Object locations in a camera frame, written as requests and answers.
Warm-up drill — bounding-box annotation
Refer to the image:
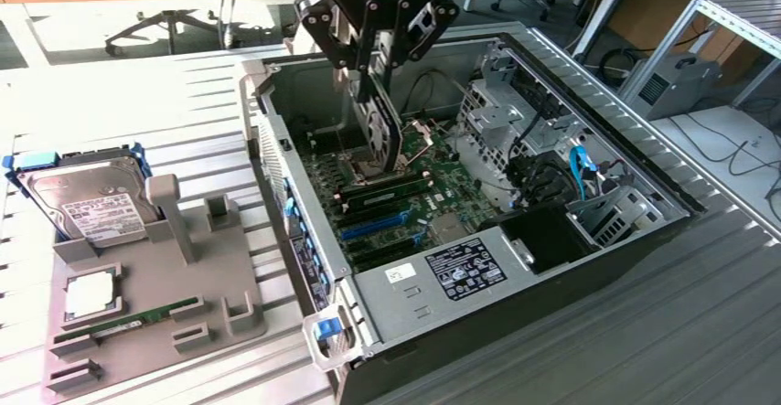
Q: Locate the graphics card with metal bracket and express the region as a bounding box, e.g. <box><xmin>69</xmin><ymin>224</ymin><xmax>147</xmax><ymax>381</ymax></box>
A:
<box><xmin>332</xmin><ymin>25</ymin><xmax>404</xmax><ymax>174</ymax></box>

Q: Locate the small chair base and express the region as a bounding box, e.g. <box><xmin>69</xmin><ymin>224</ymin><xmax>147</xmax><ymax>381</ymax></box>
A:
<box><xmin>486</xmin><ymin>0</ymin><xmax>561</xmax><ymax>23</ymax></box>

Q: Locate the thin locking lever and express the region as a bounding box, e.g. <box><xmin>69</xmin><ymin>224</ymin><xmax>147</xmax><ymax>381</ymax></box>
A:
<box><xmin>332</xmin><ymin>115</ymin><xmax>351</xmax><ymax>159</ymax></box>

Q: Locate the perforated metal disk bay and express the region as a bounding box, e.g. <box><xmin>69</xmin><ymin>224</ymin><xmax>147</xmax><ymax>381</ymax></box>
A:
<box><xmin>455</xmin><ymin>79</ymin><xmax>590</xmax><ymax>187</ymax></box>

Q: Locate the black office chair base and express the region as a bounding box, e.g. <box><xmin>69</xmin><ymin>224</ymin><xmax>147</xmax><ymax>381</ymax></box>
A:
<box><xmin>103</xmin><ymin>8</ymin><xmax>240</xmax><ymax>58</ymax></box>

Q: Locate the CPU socket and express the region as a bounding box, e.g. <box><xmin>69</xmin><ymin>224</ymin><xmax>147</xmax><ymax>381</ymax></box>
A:
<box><xmin>346</xmin><ymin>152</ymin><xmax>395</xmax><ymax>186</ymax></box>

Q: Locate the green motherboard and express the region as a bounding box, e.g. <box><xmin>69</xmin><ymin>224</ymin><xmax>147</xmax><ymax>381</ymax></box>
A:
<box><xmin>302</xmin><ymin>116</ymin><xmax>513</xmax><ymax>274</ymax></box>

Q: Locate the installed RAM stick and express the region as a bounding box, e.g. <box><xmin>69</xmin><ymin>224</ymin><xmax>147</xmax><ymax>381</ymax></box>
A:
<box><xmin>340</xmin><ymin>184</ymin><xmax>432</xmax><ymax>212</ymax></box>

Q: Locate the grey tower computer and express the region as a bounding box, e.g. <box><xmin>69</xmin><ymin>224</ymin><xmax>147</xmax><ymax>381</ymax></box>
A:
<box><xmin>633</xmin><ymin>52</ymin><xmax>726</xmax><ymax>122</ymax></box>

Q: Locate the small metal disk bay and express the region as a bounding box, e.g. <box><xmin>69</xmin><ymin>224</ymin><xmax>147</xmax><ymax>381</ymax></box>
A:
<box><xmin>563</xmin><ymin>184</ymin><xmax>691</xmax><ymax>253</ymax></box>

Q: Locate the blue disk carrier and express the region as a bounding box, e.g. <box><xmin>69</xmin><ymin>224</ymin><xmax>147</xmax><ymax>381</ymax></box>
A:
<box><xmin>0</xmin><ymin>142</ymin><xmax>153</xmax><ymax>241</ymax></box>

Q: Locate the silver hard disk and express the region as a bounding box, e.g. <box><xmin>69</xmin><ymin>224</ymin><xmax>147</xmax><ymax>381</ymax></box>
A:
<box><xmin>15</xmin><ymin>156</ymin><xmax>153</xmax><ymax>249</ymax></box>

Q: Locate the silver power supply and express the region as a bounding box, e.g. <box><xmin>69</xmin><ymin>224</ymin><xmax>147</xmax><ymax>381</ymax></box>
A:
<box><xmin>347</xmin><ymin>235</ymin><xmax>542</xmax><ymax>347</ymax></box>

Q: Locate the open black PC case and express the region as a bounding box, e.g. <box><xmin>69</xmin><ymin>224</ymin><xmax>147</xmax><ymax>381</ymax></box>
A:
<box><xmin>234</xmin><ymin>20</ymin><xmax>713</xmax><ymax>405</ymax></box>

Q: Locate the blue case latch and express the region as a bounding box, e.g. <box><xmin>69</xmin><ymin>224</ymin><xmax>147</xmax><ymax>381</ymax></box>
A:
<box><xmin>311</xmin><ymin>316</ymin><xmax>342</xmax><ymax>342</ymax></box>

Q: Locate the silver CPU chip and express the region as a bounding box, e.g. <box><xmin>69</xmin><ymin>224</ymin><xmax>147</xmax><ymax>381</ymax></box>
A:
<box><xmin>63</xmin><ymin>271</ymin><xmax>121</xmax><ymax>320</ymax></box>

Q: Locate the grey parts rack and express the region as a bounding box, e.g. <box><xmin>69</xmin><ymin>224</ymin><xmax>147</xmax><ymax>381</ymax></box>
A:
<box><xmin>39</xmin><ymin>173</ymin><xmax>271</xmax><ymax>402</ymax></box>

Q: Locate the green RAM stick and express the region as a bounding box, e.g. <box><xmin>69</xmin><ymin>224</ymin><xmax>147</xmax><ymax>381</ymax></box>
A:
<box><xmin>51</xmin><ymin>293</ymin><xmax>204</xmax><ymax>345</ymax></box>

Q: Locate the black cable coil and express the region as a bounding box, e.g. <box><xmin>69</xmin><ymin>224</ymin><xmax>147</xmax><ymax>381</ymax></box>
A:
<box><xmin>597</xmin><ymin>47</ymin><xmax>649</xmax><ymax>87</ymax></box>

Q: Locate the blue disk wire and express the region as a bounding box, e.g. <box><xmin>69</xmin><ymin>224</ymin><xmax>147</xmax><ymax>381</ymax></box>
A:
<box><xmin>565</xmin><ymin>145</ymin><xmax>598</xmax><ymax>204</ymax></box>

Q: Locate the aluminium frame shelf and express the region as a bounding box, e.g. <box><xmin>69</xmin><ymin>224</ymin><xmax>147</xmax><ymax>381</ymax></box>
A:
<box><xmin>615</xmin><ymin>0</ymin><xmax>781</xmax><ymax>110</ymax></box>

